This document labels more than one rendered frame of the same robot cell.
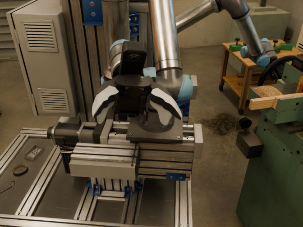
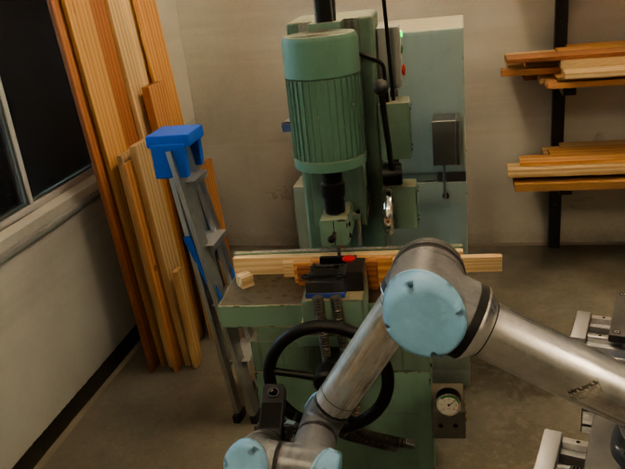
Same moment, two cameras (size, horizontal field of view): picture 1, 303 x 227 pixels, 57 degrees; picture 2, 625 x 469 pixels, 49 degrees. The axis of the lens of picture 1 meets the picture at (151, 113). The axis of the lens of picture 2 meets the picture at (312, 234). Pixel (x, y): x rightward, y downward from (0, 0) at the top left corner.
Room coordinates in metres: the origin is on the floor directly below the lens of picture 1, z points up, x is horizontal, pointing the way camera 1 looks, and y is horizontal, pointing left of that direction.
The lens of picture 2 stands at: (2.52, -0.19, 1.65)
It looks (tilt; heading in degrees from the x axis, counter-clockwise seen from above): 22 degrees down; 204
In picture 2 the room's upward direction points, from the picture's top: 6 degrees counter-clockwise
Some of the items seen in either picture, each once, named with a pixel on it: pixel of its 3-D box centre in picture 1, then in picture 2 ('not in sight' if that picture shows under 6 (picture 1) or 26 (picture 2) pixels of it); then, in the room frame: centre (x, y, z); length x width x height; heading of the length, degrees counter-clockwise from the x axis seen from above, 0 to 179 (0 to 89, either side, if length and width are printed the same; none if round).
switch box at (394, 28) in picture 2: not in sight; (389, 56); (0.68, -0.72, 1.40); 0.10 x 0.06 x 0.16; 13
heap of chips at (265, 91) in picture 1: (270, 91); not in sight; (1.06, -0.51, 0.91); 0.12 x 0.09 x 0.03; 13
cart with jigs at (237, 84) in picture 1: (261, 70); not in sight; (2.54, -1.08, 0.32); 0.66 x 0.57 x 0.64; 101
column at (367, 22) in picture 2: not in sight; (343, 147); (0.74, -0.85, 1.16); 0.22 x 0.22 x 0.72; 13
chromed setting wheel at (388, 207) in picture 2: not in sight; (389, 211); (0.87, -0.69, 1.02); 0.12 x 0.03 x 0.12; 13
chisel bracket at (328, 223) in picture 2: not in sight; (339, 225); (1.01, -0.79, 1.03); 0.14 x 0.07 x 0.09; 13
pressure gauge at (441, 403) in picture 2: (245, 124); (448, 404); (1.18, -0.48, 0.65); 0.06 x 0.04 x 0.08; 103
